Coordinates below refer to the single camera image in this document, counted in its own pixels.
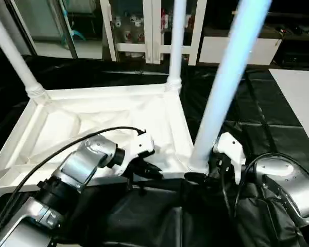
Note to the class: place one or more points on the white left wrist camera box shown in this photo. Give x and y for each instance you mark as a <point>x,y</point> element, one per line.
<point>141,145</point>

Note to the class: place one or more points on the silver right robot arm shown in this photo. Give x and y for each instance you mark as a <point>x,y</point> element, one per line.
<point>288,180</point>

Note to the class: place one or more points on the black work mat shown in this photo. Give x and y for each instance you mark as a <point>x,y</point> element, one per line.
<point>268,108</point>

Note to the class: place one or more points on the white flat panel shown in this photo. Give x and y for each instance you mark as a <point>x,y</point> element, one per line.
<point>298,98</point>

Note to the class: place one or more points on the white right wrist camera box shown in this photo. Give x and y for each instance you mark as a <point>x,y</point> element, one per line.
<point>229,146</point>

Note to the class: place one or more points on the white plastic table leg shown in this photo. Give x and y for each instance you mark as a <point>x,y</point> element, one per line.
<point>177,41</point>
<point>232,67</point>
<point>13,54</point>

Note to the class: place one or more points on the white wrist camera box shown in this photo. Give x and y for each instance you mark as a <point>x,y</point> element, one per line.
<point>141,145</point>
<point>229,146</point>

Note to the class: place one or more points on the white glass-door cabinet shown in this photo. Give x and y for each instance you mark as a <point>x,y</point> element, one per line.
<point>134,25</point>

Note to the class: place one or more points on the white drawer unit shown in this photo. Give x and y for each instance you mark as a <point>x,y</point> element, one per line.
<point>262,50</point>

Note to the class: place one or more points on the white plastic table top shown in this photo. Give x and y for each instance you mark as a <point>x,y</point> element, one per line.
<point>92,110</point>

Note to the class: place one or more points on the blue metal stand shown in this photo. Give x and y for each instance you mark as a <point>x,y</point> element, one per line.
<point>74,23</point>

